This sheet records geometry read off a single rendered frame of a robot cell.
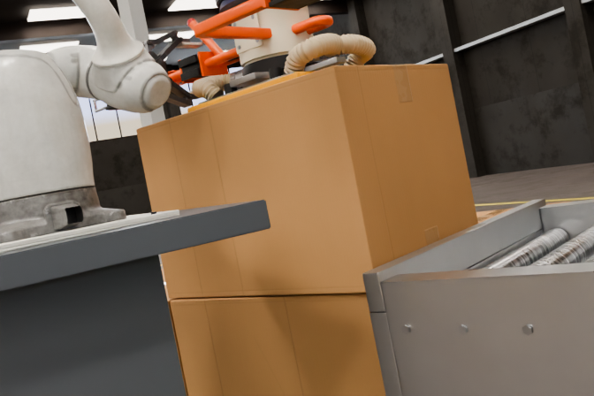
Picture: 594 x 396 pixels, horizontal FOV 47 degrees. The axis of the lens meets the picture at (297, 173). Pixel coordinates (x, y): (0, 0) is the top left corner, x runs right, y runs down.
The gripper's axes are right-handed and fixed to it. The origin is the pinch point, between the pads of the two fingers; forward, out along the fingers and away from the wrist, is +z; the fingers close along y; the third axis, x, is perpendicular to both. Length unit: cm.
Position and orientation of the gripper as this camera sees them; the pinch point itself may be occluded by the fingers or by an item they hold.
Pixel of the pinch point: (199, 68)
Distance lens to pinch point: 171.9
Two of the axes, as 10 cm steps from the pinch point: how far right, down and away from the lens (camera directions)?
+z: 6.3, -1.3, 7.7
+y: 2.0, 9.8, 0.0
